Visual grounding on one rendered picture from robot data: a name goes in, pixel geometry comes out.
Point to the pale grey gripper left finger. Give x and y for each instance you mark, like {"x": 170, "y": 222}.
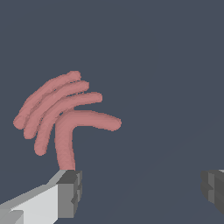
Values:
{"x": 58, "y": 198}

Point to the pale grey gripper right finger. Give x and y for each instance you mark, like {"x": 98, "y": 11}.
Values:
{"x": 214, "y": 188}

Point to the pink curved tube cluster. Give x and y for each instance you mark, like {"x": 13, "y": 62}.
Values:
{"x": 65, "y": 122}

